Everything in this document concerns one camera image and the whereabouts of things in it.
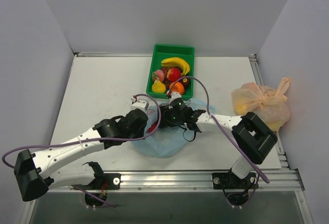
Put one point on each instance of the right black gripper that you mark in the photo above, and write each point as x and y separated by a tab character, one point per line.
163	116

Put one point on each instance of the blue printed plastic bag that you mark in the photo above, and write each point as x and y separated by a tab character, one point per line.
165	142

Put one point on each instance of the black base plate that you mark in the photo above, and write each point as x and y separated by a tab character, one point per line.
227	180
107	181

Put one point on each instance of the orange fruit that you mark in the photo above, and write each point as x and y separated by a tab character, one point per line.
177	87

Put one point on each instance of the aluminium front rail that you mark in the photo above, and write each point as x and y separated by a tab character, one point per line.
280	180

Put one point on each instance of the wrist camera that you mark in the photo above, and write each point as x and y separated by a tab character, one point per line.
172	95
141	104

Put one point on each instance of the red apple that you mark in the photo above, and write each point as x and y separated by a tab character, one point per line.
152	127

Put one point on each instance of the orange plastic bag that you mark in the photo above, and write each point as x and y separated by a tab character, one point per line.
267	102

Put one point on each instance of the peach fruit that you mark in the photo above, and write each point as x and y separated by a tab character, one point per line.
158	75

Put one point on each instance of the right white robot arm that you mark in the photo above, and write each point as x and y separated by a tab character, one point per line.
253	139

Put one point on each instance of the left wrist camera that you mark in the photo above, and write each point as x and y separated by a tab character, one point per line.
141	104

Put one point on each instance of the red grape bunch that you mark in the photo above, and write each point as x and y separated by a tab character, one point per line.
166	81

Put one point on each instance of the red pomegranate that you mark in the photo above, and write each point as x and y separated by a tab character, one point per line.
173	74

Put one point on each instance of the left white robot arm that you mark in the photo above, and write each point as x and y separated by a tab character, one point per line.
40	171

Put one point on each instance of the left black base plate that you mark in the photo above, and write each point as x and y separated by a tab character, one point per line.
107	181

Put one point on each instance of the dark mangosteen fruit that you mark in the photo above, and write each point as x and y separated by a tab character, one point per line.
186	82

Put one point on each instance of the green plastic tray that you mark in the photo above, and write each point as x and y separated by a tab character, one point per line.
163	51

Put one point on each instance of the yellow banana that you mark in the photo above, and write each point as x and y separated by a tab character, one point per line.
177	62

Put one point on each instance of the yellow pear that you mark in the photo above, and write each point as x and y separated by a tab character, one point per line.
158	87

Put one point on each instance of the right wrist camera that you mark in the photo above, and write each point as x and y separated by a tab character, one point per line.
172	95

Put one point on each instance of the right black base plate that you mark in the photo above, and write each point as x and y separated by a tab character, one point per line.
227	180

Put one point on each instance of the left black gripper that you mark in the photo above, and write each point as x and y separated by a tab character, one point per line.
143	125

